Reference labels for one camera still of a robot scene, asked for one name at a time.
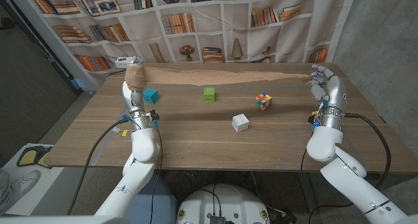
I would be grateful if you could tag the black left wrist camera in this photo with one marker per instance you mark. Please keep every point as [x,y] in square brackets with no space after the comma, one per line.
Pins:
[154,115]

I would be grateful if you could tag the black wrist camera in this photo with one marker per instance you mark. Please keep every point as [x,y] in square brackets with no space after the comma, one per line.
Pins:
[311,119]
[154,115]

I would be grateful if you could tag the green cube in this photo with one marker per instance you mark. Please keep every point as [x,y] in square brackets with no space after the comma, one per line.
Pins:
[209,95]

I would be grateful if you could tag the blue tape piece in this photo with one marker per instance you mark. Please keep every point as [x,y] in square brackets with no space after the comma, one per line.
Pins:
[78,83]

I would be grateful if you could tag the yellow black floor sign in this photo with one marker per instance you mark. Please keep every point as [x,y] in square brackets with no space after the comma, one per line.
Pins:
[29,157]

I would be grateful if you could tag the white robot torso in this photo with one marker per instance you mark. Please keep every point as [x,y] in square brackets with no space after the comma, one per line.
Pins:
[225,201]

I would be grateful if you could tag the grey table leg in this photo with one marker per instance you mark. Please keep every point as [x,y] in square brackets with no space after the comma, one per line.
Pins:
[308,191]

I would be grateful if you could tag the multicolour Rubik's cube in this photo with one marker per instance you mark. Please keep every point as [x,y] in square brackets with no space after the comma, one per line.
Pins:
[264,101]

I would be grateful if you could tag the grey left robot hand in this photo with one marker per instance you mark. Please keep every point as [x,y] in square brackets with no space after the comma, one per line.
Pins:
[134,98]

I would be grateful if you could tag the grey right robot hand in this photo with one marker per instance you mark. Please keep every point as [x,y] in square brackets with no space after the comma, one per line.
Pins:
[330,90]

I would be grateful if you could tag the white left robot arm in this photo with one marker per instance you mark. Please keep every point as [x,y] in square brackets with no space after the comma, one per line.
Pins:
[134,165]

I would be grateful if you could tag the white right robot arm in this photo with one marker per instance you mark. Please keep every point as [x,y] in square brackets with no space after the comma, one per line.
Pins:
[346,171]

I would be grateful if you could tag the teal cube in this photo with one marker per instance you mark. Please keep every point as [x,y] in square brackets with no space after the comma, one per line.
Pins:
[151,96]

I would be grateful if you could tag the white power strip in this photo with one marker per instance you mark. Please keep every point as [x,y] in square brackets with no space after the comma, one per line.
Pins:
[124,62]

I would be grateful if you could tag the white sneaker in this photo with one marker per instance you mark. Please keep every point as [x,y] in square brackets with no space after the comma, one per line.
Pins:
[27,181]

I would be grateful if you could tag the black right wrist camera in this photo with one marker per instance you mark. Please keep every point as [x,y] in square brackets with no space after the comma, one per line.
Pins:
[311,119]

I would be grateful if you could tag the printed bookshelf backdrop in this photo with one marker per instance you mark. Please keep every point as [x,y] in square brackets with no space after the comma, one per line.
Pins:
[212,25]

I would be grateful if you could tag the white cube block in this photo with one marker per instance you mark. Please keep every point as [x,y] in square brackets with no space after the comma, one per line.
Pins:
[240,122]

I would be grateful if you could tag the tan adhesive wrap roll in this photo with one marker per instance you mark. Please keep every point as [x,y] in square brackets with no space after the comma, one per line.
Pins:
[212,76]

